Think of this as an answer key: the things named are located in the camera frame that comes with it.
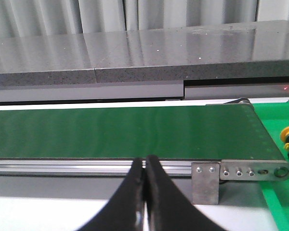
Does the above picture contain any green plastic tray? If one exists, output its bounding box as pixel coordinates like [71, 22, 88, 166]
[253, 101, 289, 231]

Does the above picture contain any green conveyor belt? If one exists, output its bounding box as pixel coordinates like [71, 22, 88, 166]
[0, 104, 283, 160]

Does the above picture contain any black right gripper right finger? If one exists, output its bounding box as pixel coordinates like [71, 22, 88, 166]
[145, 155, 224, 231]

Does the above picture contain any grey stone countertop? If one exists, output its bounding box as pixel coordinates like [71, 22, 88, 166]
[0, 20, 289, 87]

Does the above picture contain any grey cabinet front panel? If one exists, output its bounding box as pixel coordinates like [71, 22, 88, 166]
[0, 80, 289, 103]

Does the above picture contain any aluminium conveyor side rail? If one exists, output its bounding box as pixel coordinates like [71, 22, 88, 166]
[0, 157, 195, 179]

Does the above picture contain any white far conveyor rail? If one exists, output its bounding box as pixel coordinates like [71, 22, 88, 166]
[0, 99, 234, 111]

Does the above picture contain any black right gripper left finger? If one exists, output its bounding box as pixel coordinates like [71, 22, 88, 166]
[79, 158, 145, 231]

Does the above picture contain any white pleated curtain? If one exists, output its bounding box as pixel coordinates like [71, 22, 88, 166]
[0, 0, 289, 38]

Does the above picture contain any metal conveyor end bracket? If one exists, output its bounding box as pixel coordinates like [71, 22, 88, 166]
[191, 159, 289, 205]

